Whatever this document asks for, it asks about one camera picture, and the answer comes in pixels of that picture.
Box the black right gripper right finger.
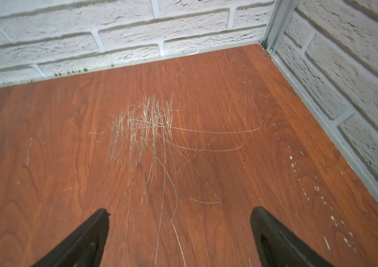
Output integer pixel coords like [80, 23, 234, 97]
[250, 206, 332, 267]

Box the right aluminium corner post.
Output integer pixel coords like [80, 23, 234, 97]
[261, 0, 300, 58]

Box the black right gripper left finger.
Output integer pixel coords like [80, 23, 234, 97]
[34, 208, 110, 267]

